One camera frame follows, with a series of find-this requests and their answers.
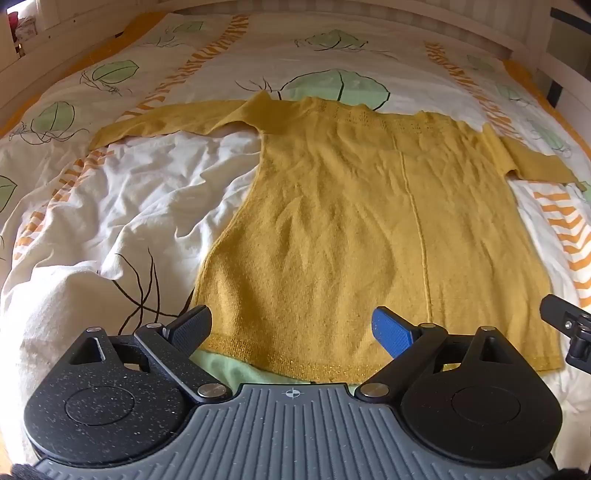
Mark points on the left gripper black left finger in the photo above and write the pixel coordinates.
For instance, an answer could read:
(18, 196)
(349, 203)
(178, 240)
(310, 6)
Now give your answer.
(170, 347)

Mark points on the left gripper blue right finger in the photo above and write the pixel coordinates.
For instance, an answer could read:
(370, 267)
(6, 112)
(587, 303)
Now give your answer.
(412, 349)

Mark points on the mustard yellow knit sweater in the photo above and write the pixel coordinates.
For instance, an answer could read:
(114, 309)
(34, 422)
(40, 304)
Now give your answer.
(352, 209)

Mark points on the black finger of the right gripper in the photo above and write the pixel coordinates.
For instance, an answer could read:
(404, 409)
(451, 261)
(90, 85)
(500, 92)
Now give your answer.
(572, 322)

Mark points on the white wooden bed frame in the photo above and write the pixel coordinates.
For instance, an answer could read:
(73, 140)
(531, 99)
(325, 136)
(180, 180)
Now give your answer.
(508, 64)

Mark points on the white leaf-print duvet cover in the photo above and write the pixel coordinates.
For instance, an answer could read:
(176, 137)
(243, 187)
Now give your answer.
(115, 236)

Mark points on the orange bed sheet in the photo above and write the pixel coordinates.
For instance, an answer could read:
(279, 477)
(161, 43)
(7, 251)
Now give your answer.
(23, 83)

